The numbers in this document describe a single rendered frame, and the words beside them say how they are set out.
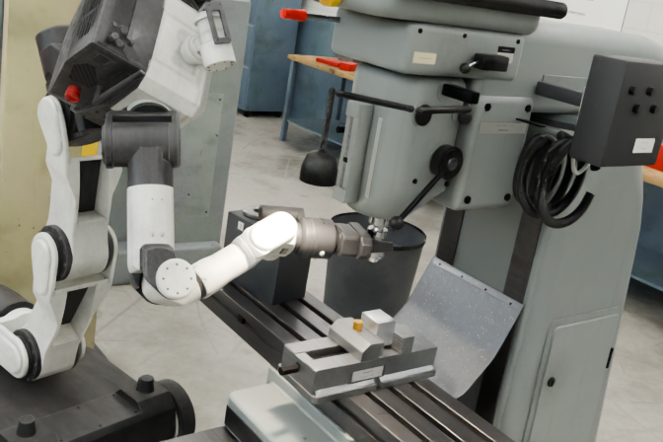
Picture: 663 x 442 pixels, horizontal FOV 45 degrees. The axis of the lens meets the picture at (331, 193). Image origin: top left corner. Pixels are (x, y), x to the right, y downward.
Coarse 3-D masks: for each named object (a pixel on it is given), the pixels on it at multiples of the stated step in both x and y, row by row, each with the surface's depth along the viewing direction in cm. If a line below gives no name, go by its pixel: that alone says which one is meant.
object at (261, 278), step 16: (256, 208) 216; (240, 224) 211; (288, 256) 204; (256, 272) 208; (272, 272) 204; (288, 272) 206; (304, 272) 210; (256, 288) 209; (272, 288) 204; (288, 288) 208; (304, 288) 212; (272, 304) 205
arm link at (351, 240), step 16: (320, 224) 169; (336, 224) 175; (352, 224) 177; (320, 240) 168; (336, 240) 171; (352, 240) 170; (368, 240) 170; (320, 256) 170; (352, 256) 171; (368, 256) 170
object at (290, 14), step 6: (282, 12) 155; (288, 12) 155; (294, 12) 156; (300, 12) 157; (306, 12) 157; (282, 18) 156; (288, 18) 156; (294, 18) 156; (300, 18) 157; (306, 18) 158; (312, 18) 159; (318, 18) 160; (324, 18) 161; (330, 18) 162; (336, 18) 163
